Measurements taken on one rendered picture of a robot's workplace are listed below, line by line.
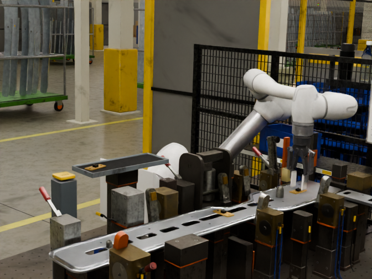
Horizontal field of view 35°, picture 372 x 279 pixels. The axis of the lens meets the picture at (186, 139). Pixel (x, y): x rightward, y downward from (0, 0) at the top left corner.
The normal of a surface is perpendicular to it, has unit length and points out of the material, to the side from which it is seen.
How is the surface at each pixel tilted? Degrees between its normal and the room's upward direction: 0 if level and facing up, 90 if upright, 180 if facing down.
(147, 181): 90
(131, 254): 0
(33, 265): 0
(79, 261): 0
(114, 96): 90
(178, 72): 90
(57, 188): 90
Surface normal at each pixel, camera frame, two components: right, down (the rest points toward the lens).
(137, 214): 0.68, 0.18
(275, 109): 0.20, 0.38
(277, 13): -0.65, 0.14
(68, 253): 0.03, -0.98
